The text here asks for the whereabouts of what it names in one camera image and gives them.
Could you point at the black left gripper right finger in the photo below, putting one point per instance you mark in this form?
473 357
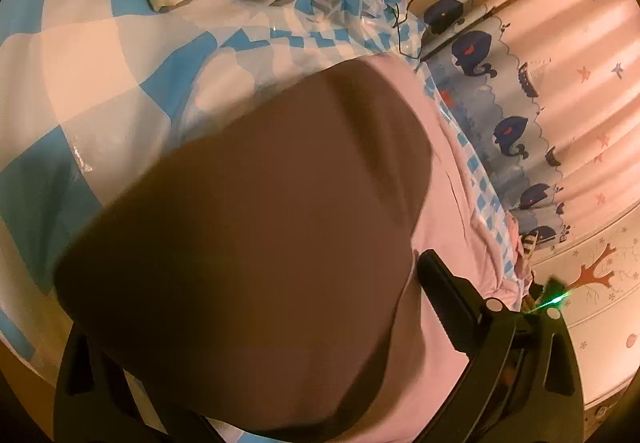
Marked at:
522 381

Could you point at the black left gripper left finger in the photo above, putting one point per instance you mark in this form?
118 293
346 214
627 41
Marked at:
94 403

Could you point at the pink and brown jacket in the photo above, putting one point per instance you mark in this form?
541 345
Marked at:
265 275

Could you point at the blue white checkered bed sheet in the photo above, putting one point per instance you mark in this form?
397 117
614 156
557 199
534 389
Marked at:
95 92

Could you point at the pink whale pattern curtain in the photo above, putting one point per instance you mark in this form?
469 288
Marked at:
547 91

